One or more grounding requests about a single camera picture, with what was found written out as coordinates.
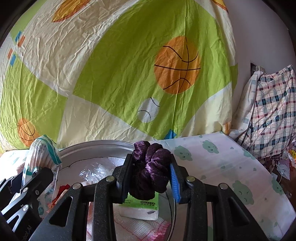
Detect purple velvet scrunchie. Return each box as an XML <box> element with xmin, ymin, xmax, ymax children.
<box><xmin>129</xmin><ymin>141</ymin><xmax>171</xmax><ymax>201</ymax></box>

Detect green tissue packet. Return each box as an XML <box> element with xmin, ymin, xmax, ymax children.
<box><xmin>118</xmin><ymin>192</ymin><xmax>159</xmax><ymax>221</ymax></box>

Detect pink crocheted cloth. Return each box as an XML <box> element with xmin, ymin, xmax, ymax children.
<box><xmin>86</xmin><ymin>201</ymin><xmax>172</xmax><ymax>241</ymax></box>

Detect white teal wipes packet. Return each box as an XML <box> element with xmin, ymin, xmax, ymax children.
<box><xmin>22</xmin><ymin>135</ymin><xmax>62</xmax><ymax>218</ymax></box>

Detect red drawstring pouch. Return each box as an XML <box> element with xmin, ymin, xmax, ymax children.
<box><xmin>48</xmin><ymin>184</ymin><xmax>70</xmax><ymax>212</ymax></box>

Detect round blue cookie tin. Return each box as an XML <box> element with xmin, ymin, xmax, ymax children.
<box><xmin>55</xmin><ymin>141</ymin><xmax>176</xmax><ymax>240</ymax></box>

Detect plaid checked cloth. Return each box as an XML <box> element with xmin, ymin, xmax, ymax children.
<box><xmin>229</xmin><ymin>65</ymin><xmax>295</xmax><ymax>160</ymax></box>

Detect green basketball bed sheet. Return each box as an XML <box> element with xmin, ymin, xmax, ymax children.
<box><xmin>1</xmin><ymin>0</ymin><xmax>238</xmax><ymax>152</ymax></box>

